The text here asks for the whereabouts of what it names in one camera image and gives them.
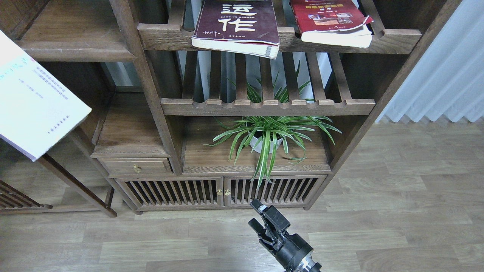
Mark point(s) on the white plant pot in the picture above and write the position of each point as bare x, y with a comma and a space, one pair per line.
257, 142

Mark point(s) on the white lavender book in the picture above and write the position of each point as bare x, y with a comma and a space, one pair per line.
36, 109

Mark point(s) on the brass drawer knob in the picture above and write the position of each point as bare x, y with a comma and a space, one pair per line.
137, 169

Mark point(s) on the red cover book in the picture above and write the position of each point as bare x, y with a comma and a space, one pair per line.
332, 22

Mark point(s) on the right slatted cabinet door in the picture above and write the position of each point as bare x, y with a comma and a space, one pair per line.
283, 191

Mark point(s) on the small wooden drawer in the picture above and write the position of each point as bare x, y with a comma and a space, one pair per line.
118, 167

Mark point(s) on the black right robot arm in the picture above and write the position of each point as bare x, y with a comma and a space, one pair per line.
291, 251

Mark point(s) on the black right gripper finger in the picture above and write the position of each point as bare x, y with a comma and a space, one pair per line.
272, 218
268, 238

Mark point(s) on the dark wooden bookshelf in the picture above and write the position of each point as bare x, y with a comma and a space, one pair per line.
133, 62

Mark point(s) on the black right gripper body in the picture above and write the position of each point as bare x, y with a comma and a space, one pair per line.
295, 253

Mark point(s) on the slatted cabinet door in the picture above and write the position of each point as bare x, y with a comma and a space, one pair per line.
174, 193
283, 191

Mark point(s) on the white pleated curtain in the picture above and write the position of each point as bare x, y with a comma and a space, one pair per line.
448, 81

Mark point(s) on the maroon book white characters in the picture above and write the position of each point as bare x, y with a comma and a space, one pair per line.
239, 26

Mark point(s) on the left slatted cabinet door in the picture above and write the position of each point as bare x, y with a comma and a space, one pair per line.
174, 193

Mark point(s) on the green spider plant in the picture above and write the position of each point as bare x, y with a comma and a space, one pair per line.
268, 133

